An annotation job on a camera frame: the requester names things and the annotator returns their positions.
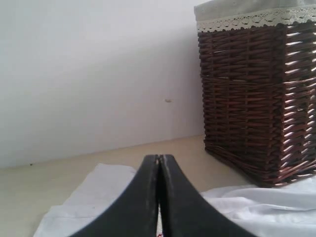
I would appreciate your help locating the dark brown wicker basket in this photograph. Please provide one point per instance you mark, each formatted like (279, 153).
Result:
(259, 100)

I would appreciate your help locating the white t-shirt red logo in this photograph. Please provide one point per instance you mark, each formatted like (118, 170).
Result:
(289, 211)

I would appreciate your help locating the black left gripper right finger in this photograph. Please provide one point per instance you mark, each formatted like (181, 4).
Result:
(184, 212)

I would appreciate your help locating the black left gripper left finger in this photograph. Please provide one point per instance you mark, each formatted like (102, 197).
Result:
(135, 212)

